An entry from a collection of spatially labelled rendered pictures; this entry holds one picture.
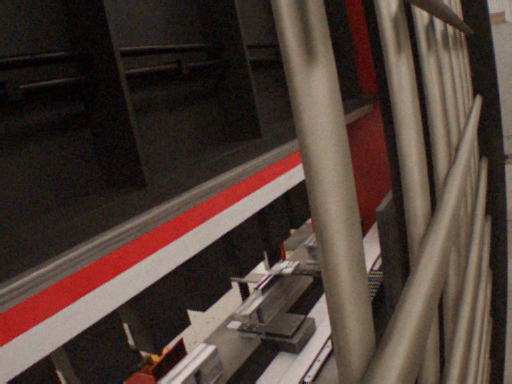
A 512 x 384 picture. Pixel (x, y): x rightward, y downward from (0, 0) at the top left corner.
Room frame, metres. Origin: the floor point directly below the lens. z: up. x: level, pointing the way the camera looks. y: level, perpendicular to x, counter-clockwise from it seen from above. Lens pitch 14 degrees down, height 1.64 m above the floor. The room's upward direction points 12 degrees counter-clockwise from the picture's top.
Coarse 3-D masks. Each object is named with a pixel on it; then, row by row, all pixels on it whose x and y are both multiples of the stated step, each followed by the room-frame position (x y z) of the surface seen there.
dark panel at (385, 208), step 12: (384, 204) 0.88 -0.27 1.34; (384, 216) 0.85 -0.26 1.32; (384, 228) 0.85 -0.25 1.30; (384, 240) 0.85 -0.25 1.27; (396, 240) 0.95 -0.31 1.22; (384, 252) 0.85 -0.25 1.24; (396, 252) 0.94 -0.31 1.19; (384, 264) 0.85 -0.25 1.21; (396, 264) 0.93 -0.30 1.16; (384, 276) 0.85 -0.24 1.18; (396, 276) 0.92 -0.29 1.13; (396, 288) 0.91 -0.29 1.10; (396, 300) 0.90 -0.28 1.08
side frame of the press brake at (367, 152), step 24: (360, 0) 1.99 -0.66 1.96; (360, 24) 2.01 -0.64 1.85; (360, 48) 2.02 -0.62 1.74; (360, 72) 2.03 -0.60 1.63; (360, 120) 2.05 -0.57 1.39; (360, 144) 2.06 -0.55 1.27; (384, 144) 1.99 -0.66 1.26; (360, 168) 2.07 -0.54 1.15; (384, 168) 2.00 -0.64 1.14; (360, 192) 2.08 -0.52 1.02; (384, 192) 2.01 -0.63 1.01; (360, 216) 2.09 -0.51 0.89
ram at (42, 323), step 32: (288, 160) 1.54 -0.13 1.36; (224, 192) 1.18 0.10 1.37; (256, 192) 1.32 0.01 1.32; (192, 224) 1.05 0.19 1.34; (224, 224) 1.16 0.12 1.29; (128, 256) 0.86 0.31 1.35; (160, 256) 0.93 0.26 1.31; (64, 288) 0.71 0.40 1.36; (96, 288) 0.77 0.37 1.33; (128, 288) 0.83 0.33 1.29; (0, 320) 0.60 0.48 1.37; (32, 320) 0.64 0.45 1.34; (64, 320) 0.69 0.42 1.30; (96, 320) 0.75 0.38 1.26; (0, 352) 0.58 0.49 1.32; (32, 352) 0.62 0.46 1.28
